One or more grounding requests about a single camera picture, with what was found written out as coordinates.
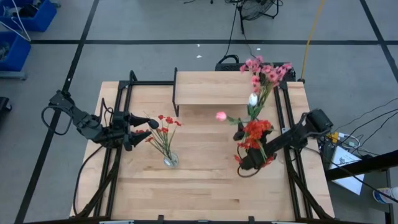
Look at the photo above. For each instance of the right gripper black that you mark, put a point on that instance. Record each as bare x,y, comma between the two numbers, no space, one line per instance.
253,158

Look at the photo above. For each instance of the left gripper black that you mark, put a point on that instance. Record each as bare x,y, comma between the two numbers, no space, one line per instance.
118,127

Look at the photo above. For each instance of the black artificial tulip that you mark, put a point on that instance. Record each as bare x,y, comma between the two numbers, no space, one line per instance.
153,124

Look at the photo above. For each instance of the dense red flower bunch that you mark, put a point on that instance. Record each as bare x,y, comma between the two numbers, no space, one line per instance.
256,129

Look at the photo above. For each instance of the pink artificial tulip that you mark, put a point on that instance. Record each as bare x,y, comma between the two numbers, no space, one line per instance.
221,116

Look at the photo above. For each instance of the sparse red flower spray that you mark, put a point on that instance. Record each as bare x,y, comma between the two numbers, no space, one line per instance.
169,119

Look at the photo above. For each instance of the white artificial tulip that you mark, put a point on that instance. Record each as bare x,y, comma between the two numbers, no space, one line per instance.
253,99

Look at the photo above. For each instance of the clear glass vase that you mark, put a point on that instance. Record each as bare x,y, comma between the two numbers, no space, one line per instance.
171,160

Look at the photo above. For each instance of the pink flower spray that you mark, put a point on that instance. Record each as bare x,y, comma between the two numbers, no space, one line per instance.
267,73

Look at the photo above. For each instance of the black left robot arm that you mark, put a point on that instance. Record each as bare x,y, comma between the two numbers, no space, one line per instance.
84,123

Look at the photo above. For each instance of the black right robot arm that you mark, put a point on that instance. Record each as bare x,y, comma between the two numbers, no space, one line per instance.
292,137

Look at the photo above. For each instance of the black perforated box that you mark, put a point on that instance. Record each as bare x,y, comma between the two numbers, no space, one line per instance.
227,68

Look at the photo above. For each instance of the black table clamp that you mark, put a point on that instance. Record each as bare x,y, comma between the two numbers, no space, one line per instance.
251,219
160,218

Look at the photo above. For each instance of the yellow white connector cluster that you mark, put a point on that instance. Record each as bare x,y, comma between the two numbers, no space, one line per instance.
334,137

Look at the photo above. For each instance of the white paper sheet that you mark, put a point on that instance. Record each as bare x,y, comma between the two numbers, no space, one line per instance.
345,168

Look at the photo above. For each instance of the black desk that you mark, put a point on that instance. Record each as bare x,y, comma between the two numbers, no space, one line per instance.
360,165

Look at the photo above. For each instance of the black floor fan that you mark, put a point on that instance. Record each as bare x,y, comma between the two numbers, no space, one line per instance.
255,9

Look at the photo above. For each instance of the black object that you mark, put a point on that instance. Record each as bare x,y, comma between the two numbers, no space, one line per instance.
3,104

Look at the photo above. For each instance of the grey dolly platform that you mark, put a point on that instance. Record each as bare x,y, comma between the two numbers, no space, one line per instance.
12,75

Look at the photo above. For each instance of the blue plastic bin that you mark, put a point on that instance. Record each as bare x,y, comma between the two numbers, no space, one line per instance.
40,18
18,53

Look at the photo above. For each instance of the white blue bottle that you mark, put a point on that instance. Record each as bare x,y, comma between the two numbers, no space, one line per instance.
385,195

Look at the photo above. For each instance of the black aluminium table frame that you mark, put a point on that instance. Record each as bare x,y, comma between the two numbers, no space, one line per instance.
146,83

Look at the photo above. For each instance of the wooden shelf black metal frame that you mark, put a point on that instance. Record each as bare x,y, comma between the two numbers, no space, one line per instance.
211,88

